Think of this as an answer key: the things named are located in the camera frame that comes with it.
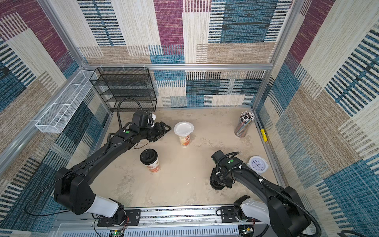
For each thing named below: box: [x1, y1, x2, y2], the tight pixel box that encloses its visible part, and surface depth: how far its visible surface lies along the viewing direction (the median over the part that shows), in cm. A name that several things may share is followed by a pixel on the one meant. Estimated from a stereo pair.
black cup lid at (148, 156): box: [139, 148, 159, 165], surface depth 77 cm
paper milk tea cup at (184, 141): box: [178, 134, 191, 149], surface depth 93 cm
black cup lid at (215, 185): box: [209, 180, 225, 191], surface depth 84 cm
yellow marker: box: [260, 128, 268, 142], surface depth 109 cm
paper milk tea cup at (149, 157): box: [139, 148, 161, 174], surface depth 77 cm
